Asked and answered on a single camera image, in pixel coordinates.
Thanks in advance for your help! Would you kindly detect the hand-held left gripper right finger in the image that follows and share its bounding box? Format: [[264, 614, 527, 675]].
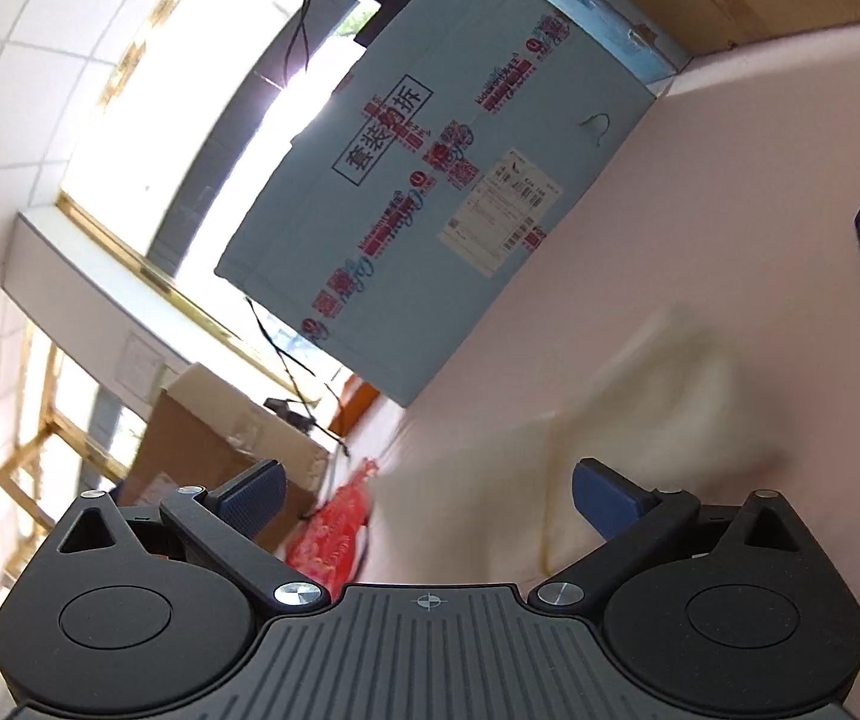
[[527, 457, 802, 611]]

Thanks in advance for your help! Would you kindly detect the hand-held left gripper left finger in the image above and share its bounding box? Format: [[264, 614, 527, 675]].
[[59, 459, 326, 611]]

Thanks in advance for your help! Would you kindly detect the white cloth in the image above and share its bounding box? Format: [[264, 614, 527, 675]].
[[370, 304, 792, 586]]

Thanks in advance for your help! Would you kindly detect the red paper cutout decoration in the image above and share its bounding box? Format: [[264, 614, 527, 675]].
[[284, 460, 383, 584]]

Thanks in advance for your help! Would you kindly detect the orange flat box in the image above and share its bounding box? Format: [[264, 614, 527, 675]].
[[338, 377, 384, 437]]

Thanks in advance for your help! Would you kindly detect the blue cardboard box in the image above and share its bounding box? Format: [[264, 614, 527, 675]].
[[212, 0, 695, 407]]

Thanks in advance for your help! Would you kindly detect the long black cable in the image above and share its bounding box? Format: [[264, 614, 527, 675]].
[[245, 296, 354, 460]]

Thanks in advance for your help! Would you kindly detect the thin black charger cable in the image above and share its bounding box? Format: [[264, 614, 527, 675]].
[[284, 0, 350, 76]]

